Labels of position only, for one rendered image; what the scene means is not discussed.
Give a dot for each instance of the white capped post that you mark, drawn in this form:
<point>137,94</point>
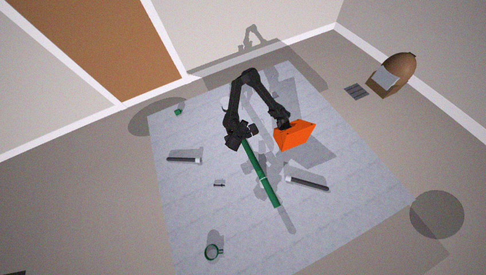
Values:
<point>224,102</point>

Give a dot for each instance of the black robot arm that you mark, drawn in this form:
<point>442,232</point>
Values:
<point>237,129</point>

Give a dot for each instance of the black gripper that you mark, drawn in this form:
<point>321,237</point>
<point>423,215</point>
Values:
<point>250,129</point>

